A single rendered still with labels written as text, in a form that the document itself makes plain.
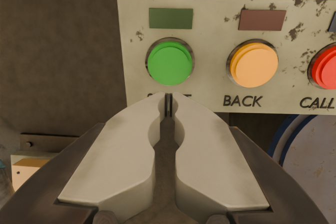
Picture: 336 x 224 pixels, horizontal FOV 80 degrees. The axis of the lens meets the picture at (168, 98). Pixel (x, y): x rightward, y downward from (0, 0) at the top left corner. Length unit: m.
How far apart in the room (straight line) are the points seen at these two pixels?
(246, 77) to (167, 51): 0.07
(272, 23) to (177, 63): 0.08
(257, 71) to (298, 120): 0.27
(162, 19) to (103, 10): 0.68
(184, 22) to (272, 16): 0.07
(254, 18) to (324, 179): 0.38
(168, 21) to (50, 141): 0.84
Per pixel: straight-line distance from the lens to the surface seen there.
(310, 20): 0.21
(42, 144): 0.98
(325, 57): 0.22
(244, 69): 0.19
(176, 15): 0.18
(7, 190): 0.68
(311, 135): 0.46
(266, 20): 0.20
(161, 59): 0.18
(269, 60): 0.20
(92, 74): 0.85
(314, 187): 0.50
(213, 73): 0.20
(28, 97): 0.98
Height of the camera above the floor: 0.79
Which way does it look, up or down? 81 degrees down
